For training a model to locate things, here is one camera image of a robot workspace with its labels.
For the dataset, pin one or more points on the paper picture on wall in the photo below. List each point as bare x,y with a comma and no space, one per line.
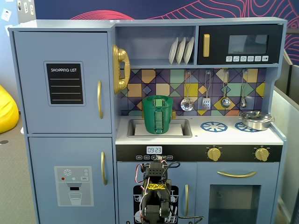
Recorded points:
32,8
26,8
19,5
6,14

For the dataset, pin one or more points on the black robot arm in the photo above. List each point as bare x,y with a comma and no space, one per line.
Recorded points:
156,171

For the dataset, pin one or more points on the yellow bean bag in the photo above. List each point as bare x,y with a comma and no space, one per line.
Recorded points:
7,112

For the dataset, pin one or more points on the black round floor cap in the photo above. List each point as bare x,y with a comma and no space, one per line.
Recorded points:
3,142

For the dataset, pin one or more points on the pale grey desk divider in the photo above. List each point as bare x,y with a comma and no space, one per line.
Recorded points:
286,130

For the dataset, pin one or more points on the gold toy faucet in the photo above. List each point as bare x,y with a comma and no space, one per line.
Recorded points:
174,114

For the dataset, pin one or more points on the blue toy kitchen unit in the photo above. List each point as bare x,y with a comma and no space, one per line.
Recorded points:
187,142

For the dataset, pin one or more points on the small wrist circuit board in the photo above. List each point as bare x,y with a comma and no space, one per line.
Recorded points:
161,158

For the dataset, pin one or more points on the metal skimmer spoon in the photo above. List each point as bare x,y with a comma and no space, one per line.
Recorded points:
187,105

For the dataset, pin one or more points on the small metal spoon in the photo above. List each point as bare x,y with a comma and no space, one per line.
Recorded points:
243,102

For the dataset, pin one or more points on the grey toy sink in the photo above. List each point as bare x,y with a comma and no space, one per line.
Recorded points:
187,130

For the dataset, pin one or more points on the gold toy telephone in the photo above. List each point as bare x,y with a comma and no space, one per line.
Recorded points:
121,56

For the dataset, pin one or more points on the steel toy pot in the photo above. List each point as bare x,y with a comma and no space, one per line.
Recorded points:
257,126

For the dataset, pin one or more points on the metal slotted spatula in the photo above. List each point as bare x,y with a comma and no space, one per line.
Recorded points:
206,103

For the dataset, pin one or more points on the white toy plate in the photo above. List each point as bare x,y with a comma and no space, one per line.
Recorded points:
173,51
188,51
180,51

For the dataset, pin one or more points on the green plastic pitcher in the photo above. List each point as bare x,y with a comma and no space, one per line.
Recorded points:
148,119

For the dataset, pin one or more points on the metal ladle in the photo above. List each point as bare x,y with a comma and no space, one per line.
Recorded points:
225,102

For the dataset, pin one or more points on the black toy microwave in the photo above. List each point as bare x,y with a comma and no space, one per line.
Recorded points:
217,30

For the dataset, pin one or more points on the black Dell monitor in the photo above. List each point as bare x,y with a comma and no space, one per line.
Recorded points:
294,81

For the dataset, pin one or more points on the blue dishwasher door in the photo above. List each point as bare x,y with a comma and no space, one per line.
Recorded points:
125,177

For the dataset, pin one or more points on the blue oven door with window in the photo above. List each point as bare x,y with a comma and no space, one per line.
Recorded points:
203,200

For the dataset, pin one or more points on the fridge door with water dispenser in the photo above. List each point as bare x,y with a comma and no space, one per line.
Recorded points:
46,154

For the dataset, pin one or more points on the fridge door with shopping list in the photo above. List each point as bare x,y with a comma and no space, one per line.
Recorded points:
70,116

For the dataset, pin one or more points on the gold stove knob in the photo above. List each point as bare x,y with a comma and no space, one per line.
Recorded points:
214,154
261,154

